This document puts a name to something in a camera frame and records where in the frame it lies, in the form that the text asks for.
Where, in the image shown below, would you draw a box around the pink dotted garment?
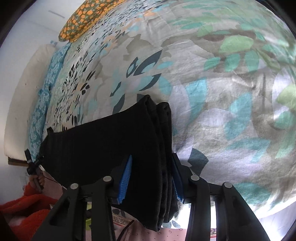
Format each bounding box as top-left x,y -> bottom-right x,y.
111,207 -> 187,240

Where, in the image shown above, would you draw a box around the orange sweater forearm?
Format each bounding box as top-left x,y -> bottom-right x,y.
1,184 -> 57,221

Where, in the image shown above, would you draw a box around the floral leaf bedsheet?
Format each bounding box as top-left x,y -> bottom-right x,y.
45,1 -> 295,218

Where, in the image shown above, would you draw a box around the teal patterned pillow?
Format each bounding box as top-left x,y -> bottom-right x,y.
28,43 -> 71,162

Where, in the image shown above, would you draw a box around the cream headboard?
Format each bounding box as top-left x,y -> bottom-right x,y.
4,44 -> 57,161

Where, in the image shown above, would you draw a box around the black pants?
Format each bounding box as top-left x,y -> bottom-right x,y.
39,95 -> 178,232

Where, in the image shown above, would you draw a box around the orange green patterned pillow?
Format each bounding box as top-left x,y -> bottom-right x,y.
59,0 -> 125,43

